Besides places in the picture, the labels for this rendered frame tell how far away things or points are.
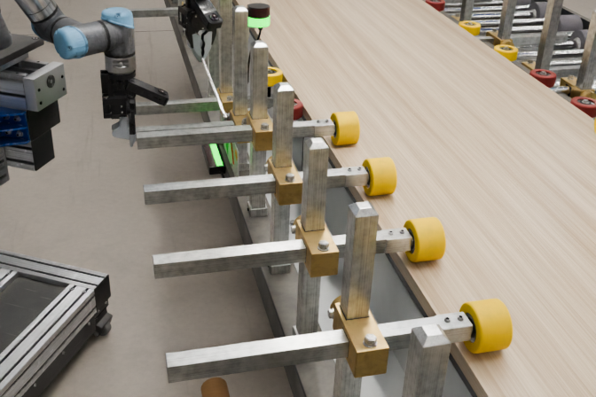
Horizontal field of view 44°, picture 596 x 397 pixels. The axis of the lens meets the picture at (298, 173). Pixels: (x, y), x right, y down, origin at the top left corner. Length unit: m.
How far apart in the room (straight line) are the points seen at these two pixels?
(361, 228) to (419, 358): 0.25
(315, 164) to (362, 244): 0.25
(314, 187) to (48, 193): 2.34
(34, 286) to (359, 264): 1.63
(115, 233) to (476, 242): 1.95
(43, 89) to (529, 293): 1.30
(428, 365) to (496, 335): 0.32
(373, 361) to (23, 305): 1.57
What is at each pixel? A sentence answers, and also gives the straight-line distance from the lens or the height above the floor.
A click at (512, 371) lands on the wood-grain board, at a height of 0.90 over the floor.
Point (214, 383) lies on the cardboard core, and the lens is 2.32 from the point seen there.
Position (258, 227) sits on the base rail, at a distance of 1.85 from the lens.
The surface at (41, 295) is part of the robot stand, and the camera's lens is 2.52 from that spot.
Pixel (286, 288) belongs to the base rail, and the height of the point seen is 0.70.
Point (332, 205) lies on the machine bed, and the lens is 1.95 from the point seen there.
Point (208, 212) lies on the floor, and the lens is 3.26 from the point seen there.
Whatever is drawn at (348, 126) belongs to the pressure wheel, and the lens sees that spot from 1.77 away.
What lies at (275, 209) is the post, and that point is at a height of 0.87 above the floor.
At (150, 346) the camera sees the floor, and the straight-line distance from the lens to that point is 2.58.
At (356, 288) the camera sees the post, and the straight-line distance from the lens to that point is 1.11.
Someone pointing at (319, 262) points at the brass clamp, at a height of 0.95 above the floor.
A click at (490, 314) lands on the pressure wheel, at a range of 1.19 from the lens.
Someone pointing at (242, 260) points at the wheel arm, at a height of 0.95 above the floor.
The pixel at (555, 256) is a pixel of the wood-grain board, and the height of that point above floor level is 0.90.
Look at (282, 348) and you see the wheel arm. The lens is 1.10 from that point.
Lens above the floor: 1.69
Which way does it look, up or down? 28 degrees down
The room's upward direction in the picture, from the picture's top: 2 degrees clockwise
